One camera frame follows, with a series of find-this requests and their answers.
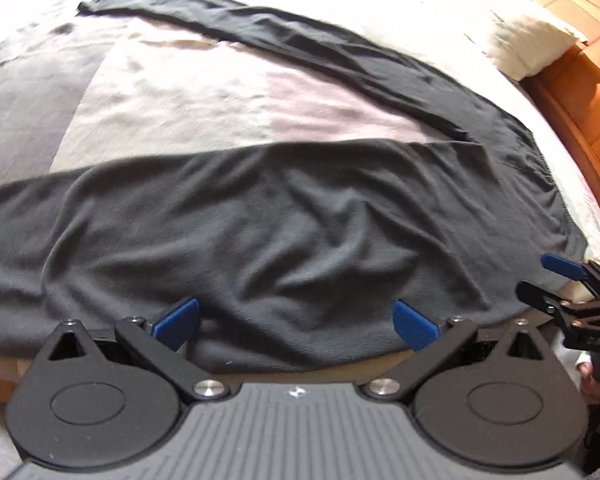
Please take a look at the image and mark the dark grey trousers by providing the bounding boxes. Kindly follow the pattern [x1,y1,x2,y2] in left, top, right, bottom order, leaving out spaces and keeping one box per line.
[0,0,591,376]

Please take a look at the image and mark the pastel patchwork bed sheet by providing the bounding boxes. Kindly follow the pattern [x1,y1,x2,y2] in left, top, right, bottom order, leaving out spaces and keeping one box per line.
[0,0,600,391]

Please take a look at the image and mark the cream printed pillow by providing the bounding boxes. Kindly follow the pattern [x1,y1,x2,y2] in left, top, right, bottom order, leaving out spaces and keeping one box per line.
[434,0,588,81]

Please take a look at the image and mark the person's right hand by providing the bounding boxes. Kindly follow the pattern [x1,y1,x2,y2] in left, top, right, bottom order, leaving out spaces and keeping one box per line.
[576,352,600,405]

